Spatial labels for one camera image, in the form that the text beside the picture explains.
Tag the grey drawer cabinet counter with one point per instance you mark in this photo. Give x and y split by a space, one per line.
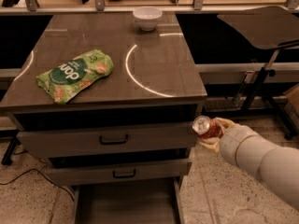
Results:
154 81

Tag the red coke can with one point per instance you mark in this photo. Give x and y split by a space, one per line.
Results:
206 127

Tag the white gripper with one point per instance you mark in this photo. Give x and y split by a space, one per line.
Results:
229 144

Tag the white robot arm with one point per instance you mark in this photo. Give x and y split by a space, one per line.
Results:
276 167

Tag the cardboard box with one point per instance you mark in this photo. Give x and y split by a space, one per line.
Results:
292 106

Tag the black drawer handle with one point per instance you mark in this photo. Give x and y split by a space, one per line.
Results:
125 174
111 141

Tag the grey top drawer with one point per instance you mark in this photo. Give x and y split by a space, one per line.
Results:
79 142

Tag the black middle drawer handle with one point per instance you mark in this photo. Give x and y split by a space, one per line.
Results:
125 174

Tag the black top drawer handle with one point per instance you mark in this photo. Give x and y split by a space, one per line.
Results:
111 141

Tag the grey drawer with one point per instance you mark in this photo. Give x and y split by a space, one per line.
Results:
79 142
152 201
103 174

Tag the green chip bag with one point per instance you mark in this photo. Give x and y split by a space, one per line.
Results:
66 81

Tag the grey bottom drawer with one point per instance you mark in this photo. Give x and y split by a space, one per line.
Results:
152 201

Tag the white bowl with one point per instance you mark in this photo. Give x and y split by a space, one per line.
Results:
147 18

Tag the grey middle drawer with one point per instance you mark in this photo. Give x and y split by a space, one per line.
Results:
103 174

